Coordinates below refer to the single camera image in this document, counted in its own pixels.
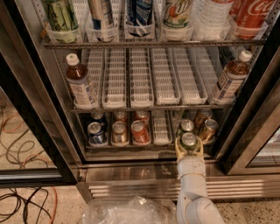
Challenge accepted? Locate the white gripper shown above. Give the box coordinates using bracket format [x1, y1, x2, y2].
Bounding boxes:
[174, 136, 206, 178]

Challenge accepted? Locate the green soda can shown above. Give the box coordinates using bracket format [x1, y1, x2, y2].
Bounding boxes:
[176, 119, 194, 137]
[179, 132, 198, 155]

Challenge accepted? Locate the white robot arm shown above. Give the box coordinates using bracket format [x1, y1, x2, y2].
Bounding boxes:
[175, 138, 225, 224]

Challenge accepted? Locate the front bronze soda can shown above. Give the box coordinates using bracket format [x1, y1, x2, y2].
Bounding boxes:
[199, 119, 219, 143]

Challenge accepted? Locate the bronze soda can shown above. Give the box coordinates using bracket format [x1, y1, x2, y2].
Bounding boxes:
[193, 108, 213, 128]
[199, 119, 219, 143]

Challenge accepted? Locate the rear bronze soda can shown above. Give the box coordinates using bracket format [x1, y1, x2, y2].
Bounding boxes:
[193, 108, 213, 128]

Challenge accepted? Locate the white bottom shelf tray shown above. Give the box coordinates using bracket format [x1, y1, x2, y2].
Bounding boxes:
[151, 110, 172, 145]

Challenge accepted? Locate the steel fridge vent grille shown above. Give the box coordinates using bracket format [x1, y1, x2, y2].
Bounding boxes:
[88, 179, 280, 201]

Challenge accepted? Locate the front red soda can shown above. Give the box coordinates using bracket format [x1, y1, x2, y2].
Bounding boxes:
[131, 120, 151, 145]

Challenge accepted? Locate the red soda can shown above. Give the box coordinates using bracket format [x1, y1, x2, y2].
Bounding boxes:
[131, 120, 151, 145]
[135, 110, 150, 125]

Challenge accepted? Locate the rear red soda can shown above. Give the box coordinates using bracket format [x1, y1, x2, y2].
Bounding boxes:
[135, 110, 150, 125]

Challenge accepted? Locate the right fridge door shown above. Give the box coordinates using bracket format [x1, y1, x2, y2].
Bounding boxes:
[224, 78, 280, 176]

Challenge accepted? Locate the fridge door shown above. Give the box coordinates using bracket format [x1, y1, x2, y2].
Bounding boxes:
[224, 78, 280, 176]
[0, 0, 80, 187]

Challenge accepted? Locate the front gold soda can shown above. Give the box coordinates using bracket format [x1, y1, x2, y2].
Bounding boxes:
[112, 122, 128, 145]

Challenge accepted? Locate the gold soda can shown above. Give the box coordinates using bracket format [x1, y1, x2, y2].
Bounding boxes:
[112, 122, 128, 145]
[114, 111, 128, 123]

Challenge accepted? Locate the rear gold soda can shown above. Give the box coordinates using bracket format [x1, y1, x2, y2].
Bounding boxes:
[114, 111, 128, 123]

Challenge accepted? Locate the front blue soda can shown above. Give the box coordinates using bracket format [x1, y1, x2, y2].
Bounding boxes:
[87, 122, 107, 144]

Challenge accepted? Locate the blue soda can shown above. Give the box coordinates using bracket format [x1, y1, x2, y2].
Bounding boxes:
[87, 122, 107, 144]
[91, 111, 107, 127]

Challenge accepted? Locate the rear blue soda can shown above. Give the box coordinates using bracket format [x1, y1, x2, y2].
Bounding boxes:
[91, 111, 107, 127]

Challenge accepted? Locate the blue tall can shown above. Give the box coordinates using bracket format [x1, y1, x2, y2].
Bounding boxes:
[126, 0, 153, 37]

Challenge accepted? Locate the left fridge door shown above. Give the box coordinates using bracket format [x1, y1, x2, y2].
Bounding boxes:
[0, 0, 80, 187]

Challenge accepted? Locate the blue silver slim can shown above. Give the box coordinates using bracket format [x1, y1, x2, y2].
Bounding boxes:
[87, 0, 114, 42]

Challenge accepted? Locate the green tall can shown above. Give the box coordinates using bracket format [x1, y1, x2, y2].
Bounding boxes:
[43, 0, 79, 44]

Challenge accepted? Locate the clear plastic bin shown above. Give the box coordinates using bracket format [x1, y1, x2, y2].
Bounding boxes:
[82, 196, 177, 224]

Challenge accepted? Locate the right tea bottle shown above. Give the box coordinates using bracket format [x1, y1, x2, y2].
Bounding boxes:
[213, 50, 252, 100]

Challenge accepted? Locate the tea bottle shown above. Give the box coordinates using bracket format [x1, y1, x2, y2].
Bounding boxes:
[213, 50, 252, 100]
[66, 53, 96, 109]

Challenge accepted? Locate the clear water bottle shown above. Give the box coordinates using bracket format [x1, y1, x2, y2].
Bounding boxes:
[194, 0, 234, 40]

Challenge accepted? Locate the left tea bottle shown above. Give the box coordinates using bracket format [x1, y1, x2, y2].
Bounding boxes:
[66, 53, 96, 109]

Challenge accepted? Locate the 7up bottle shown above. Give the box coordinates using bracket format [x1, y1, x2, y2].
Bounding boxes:
[163, 0, 193, 29]

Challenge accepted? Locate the coca-cola bottle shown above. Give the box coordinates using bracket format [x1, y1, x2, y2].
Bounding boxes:
[229, 0, 276, 40]

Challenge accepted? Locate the middle wire shelf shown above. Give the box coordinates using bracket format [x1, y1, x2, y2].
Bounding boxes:
[70, 104, 233, 114]

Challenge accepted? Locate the wire shelf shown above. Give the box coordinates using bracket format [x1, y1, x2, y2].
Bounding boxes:
[70, 104, 233, 114]
[43, 39, 266, 50]

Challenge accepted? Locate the top wire shelf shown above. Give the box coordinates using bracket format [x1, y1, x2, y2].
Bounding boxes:
[43, 39, 266, 50]

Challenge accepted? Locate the orange floor cable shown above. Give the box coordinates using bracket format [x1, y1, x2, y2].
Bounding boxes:
[49, 186, 59, 224]

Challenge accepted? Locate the black floor cable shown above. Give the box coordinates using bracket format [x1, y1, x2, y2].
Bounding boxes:
[0, 186, 53, 224]

